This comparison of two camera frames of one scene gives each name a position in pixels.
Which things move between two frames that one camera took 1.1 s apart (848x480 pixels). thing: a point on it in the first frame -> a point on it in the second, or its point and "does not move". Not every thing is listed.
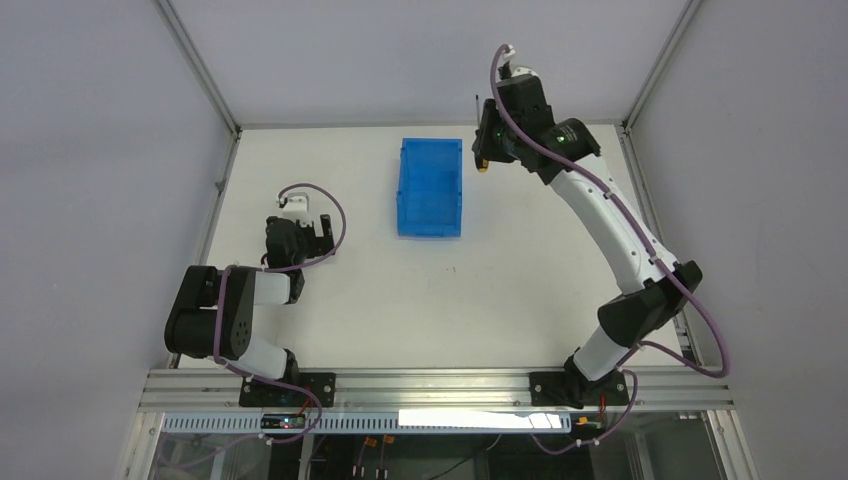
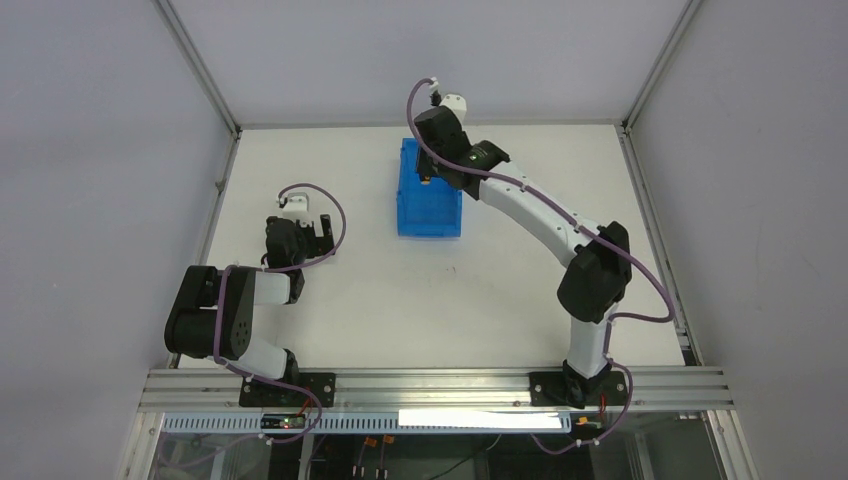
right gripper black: [490, 134] -> [429, 163]
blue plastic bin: [429, 192] does not move
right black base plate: [570, 389] does not move
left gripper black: [317, 240] does not move
